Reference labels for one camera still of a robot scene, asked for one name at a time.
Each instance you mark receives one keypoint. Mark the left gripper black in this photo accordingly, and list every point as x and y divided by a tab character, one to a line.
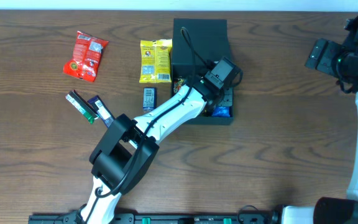
225	99

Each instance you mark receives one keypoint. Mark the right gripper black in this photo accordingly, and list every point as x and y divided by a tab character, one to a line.
323	56

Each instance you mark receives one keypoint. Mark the blue Oreo pack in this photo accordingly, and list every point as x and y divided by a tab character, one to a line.
222	112

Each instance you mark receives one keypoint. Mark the Haribo candy bag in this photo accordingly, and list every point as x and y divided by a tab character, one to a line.
177	84

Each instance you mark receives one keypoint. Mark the black box container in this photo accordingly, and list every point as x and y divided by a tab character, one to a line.
210	41

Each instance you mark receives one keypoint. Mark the dark blue bar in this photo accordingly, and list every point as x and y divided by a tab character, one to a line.
101	109

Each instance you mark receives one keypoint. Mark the red snack bag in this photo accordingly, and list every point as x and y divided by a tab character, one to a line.
86	57

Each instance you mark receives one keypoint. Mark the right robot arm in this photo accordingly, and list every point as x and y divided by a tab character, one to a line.
332	209

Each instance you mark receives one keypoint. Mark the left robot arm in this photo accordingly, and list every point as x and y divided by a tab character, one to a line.
128	147

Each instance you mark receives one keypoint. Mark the small blue gum pack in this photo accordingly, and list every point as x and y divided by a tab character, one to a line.
149	99

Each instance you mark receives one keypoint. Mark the yellow snack bag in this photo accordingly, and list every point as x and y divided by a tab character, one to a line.
155	61

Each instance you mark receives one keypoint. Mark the green wrapped bar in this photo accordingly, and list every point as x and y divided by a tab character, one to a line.
82	106

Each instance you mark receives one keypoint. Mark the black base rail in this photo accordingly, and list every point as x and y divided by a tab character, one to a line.
246	217

